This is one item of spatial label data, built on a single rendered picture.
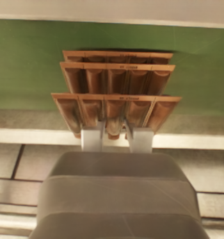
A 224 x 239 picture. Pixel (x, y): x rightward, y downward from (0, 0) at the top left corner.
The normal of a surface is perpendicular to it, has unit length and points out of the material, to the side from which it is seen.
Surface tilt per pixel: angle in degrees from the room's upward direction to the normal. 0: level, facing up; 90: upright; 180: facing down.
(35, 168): 90
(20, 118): 90
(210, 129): 90
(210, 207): 90
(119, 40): 2
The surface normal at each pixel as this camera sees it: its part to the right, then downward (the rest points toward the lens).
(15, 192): 0.04, -0.48
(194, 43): -0.02, 0.88
